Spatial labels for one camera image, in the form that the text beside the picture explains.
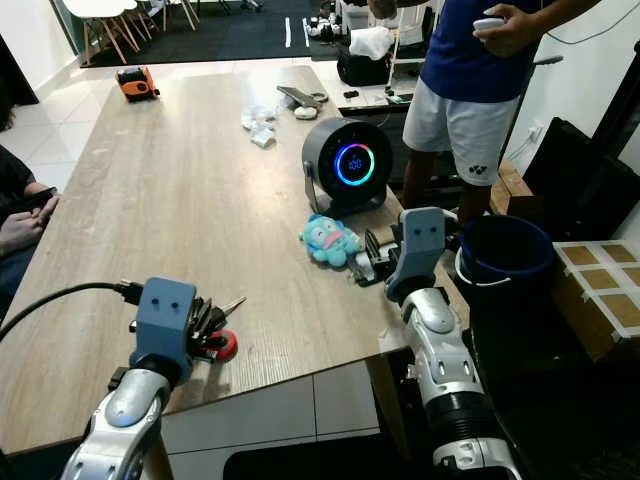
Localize small black white tray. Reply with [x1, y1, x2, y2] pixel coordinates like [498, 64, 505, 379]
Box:
[352, 250, 377, 287]

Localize blue plush toy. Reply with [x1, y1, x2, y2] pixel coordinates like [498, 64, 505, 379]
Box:
[297, 213, 364, 269]

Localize blue bucket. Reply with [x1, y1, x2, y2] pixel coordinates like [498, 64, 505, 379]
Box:
[454, 214, 557, 303]

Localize wooden table leg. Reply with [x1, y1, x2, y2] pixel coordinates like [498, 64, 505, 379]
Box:
[364, 352, 413, 461]

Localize crumpled white wrappers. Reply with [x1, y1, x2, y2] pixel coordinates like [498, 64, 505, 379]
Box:
[239, 104, 280, 150]

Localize black bag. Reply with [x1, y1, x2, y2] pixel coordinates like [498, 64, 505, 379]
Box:
[336, 45, 392, 88]

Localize seated person in black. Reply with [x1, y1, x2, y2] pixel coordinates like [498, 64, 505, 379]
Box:
[0, 145, 63, 317]

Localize white cloth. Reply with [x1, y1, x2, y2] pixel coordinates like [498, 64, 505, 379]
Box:
[349, 26, 394, 62]

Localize person in blue shirt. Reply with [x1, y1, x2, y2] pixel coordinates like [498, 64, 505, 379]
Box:
[368, 0, 609, 227]

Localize large black case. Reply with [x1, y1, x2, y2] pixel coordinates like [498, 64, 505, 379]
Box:
[520, 40, 640, 243]

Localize white grid shelf cork panels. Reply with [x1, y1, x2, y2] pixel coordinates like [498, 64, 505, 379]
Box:
[550, 239, 640, 363]

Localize orange black tape measure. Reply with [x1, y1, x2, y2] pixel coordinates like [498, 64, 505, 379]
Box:
[114, 65, 160, 104]

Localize white chair wooden legs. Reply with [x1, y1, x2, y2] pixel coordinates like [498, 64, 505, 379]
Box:
[62, 0, 153, 65]

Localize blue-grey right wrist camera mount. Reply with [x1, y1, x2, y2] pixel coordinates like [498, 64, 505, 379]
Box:
[384, 206, 449, 305]

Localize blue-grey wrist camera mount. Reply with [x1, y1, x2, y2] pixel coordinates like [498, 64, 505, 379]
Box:
[384, 206, 449, 305]
[134, 276, 199, 387]

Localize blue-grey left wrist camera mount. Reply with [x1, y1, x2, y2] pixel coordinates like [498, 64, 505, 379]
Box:
[134, 276, 199, 387]

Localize round grey device glowing ring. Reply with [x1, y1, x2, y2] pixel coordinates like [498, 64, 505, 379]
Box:
[300, 116, 395, 217]

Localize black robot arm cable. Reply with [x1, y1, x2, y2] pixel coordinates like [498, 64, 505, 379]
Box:
[0, 280, 151, 343]

